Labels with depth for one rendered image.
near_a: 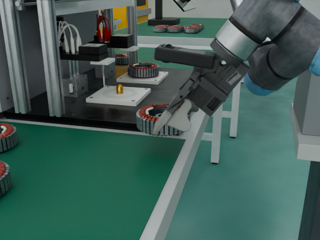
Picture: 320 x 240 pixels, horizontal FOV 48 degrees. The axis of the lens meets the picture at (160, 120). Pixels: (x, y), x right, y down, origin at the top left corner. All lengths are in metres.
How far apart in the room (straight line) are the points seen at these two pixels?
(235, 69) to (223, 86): 0.04
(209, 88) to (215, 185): 1.49
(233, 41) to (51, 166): 0.41
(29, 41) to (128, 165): 0.55
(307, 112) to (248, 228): 1.03
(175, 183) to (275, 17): 0.33
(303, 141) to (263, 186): 1.32
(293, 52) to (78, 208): 0.44
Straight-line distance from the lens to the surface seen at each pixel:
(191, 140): 0.82
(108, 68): 1.30
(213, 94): 0.67
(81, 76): 1.11
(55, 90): 0.91
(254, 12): 0.64
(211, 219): 1.85
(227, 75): 0.68
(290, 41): 0.65
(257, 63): 0.76
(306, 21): 0.66
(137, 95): 1.04
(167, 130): 0.69
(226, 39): 0.65
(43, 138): 0.86
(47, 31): 0.89
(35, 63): 1.13
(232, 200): 2.01
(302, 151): 0.87
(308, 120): 0.90
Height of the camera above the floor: 1.07
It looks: 20 degrees down
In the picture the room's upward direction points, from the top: straight up
